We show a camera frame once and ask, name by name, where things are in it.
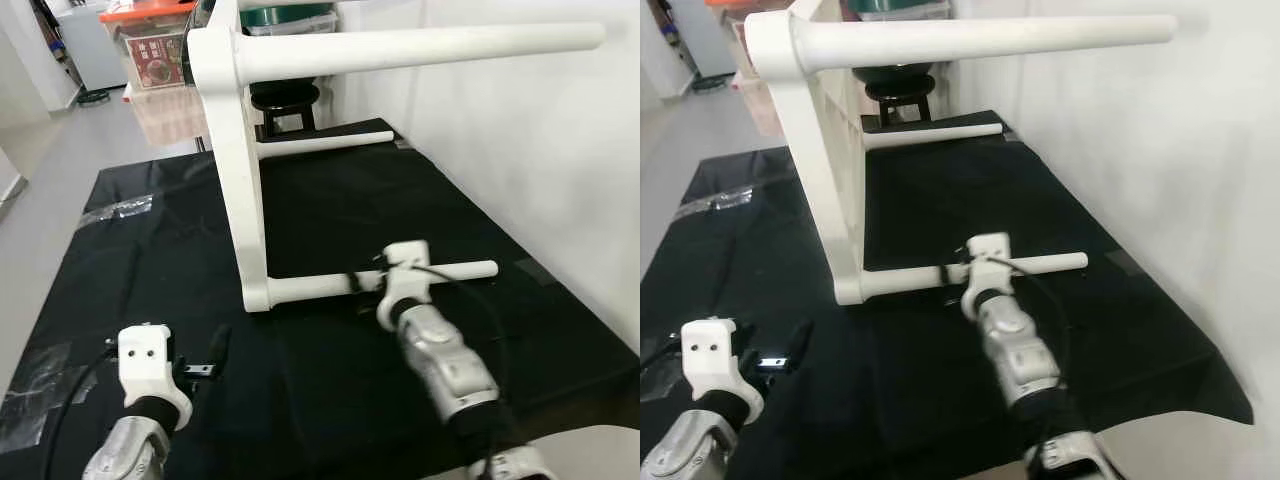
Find white plastic table leg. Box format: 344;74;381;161
262;260;499;307
863;122;1004;153
232;22;608;87
793;14;1179;75
858;252;1089;303
255;130;396;161

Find black wok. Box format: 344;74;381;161
850;62;941;93

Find clear plastic bag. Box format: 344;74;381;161
78;195;156;226
640;348;693;403
0;343;93;453
675;185;756;219

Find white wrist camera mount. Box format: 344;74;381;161
117;323;193;429
682;317;763;421
960;233;1013;321
377;240;433;331

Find black tablecloth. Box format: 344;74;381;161
0;118;641;480
640;108;1256;480

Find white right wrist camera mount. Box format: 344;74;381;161
377;240;433;331
960;233;1013;321

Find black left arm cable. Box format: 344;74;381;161
40;340;123;480
640;338;687;373

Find clear plastic storage box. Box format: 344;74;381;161
850;0;951;21
243;10;338;37

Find red printed box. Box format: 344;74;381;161
123;25;191;93
728;15;761;79

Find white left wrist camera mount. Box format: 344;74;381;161
117;323;193;429
682;317;763;421

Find black round stool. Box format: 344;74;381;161
250;85;323;141
865;86;933;131

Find dark green round lid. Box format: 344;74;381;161
240;3;333;28

